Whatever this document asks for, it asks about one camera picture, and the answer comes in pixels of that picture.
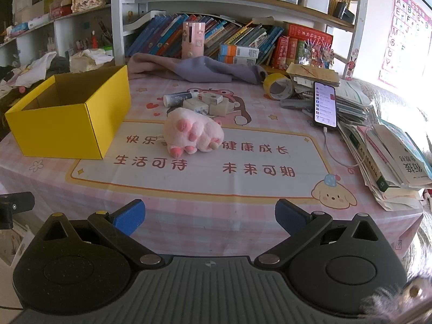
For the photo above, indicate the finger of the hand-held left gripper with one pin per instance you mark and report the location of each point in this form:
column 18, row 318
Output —
column 17, row 201

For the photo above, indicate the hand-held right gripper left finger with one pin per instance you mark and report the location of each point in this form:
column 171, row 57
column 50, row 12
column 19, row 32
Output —
column 130, row 217

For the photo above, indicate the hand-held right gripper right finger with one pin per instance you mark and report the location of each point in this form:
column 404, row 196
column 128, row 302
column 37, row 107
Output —
column 290, row 217

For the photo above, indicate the yellow cardboard box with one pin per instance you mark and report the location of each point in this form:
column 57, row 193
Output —
column 57, row 131

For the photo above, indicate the pink plush paw toy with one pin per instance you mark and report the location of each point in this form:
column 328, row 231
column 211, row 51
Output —
column 199, row 131

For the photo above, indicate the small white box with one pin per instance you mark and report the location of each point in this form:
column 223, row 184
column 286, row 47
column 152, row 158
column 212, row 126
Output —
column 211, row 99

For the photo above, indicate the pink printed table mat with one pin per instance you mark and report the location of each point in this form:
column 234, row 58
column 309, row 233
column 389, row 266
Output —
column 202, row 185

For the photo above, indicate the pile of workbooks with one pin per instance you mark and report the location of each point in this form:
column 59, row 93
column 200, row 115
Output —
column 388, row 162

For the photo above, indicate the grey flat case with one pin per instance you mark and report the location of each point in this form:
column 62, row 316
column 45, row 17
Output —
column 295, row 104

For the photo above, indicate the black smartphone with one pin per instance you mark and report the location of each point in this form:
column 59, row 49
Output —
column 325, row 104

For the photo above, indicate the white cream tube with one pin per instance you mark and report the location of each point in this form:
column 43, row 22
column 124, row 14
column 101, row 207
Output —
column 177, row 98

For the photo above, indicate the beige rectangular block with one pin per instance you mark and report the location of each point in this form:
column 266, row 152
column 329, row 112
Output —
column 219, row 109

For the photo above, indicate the white rectangular block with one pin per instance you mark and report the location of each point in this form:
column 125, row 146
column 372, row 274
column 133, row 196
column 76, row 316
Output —
column 195, row 106

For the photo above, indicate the white crumpled cloth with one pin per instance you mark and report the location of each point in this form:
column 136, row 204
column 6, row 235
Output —
column 35, row 69

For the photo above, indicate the yellow tape roll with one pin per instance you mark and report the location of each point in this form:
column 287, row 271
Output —
column 270, row 81

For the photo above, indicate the brown paper envelope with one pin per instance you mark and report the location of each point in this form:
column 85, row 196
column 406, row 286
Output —
column 312, row 72

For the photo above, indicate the cream plastic bag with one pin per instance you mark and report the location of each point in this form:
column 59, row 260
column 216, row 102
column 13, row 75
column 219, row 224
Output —
column 89, row 60

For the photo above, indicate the white side shelf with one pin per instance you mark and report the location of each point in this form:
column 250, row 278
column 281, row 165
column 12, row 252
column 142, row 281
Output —
column 33, row 40

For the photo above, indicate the purple grey cloth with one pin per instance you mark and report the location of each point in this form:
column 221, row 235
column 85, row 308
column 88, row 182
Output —
column 202, row 69

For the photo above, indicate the colourful figure card pack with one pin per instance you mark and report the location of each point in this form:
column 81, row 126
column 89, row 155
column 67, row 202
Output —
column 319, row 54

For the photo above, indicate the orange and white box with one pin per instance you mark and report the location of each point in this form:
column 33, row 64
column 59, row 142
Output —
column 241, row 50
column 236, row 60

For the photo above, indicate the red boxed book set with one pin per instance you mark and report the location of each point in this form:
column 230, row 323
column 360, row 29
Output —
column 293, row 33

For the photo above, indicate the row of blue books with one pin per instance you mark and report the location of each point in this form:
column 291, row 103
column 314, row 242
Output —
column 158, row 35

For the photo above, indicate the pink cartoon holder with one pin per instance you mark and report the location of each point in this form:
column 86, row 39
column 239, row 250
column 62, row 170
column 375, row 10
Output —
column 193, row 40

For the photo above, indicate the white bookshelf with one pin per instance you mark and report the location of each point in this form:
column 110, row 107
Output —
column 118, row 23

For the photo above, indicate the small black device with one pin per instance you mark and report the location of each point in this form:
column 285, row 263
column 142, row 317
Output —
column 344, row 11

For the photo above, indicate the wall poster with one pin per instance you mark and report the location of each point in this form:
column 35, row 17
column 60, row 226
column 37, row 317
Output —
column 405, row 33

